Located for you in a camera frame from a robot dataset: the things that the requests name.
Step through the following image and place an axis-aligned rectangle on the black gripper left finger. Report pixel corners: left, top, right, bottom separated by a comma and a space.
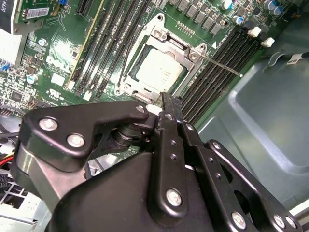
11, 93, 189, 220

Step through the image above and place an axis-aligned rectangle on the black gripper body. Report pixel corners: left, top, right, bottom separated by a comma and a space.
52, 151, 227, 232

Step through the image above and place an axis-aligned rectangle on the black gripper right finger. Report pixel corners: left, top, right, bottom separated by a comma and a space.
171, 95, 304, 232

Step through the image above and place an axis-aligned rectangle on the thin metal locking lever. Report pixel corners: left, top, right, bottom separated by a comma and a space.
199, 55, 243, 77

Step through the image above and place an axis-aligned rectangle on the silver CPU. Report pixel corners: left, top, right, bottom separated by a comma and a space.
134, 47, 184, 94

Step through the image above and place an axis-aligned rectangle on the metal socket cover frame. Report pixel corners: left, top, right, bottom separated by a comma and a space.
122, 28, 208, 102

